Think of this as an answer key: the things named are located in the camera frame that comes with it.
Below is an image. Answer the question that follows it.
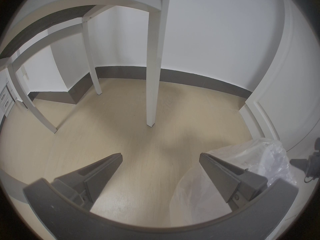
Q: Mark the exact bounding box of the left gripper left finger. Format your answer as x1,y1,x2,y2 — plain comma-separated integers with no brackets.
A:
51,153,124,207

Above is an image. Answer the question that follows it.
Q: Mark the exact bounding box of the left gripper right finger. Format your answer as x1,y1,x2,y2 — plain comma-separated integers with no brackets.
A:
199,153,268,204

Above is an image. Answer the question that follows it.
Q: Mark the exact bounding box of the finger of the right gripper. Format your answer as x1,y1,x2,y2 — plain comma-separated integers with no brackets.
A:
290,159,310,171

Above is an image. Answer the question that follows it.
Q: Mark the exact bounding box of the clear plastic bag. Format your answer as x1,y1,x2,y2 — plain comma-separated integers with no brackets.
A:
169,138,298,227

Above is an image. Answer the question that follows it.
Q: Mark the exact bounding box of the white trash bin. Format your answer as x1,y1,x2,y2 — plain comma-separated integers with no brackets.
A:
172,144,275,224

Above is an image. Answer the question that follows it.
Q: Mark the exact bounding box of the white wardrobe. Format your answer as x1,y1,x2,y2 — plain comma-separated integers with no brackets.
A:
239,0,320,154

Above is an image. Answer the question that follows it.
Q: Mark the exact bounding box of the white chest of drawers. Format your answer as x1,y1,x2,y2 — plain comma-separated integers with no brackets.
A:
0,80,17,118

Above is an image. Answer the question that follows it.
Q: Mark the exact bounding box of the grey and white chair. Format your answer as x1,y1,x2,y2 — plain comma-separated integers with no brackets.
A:
0,0,173,134

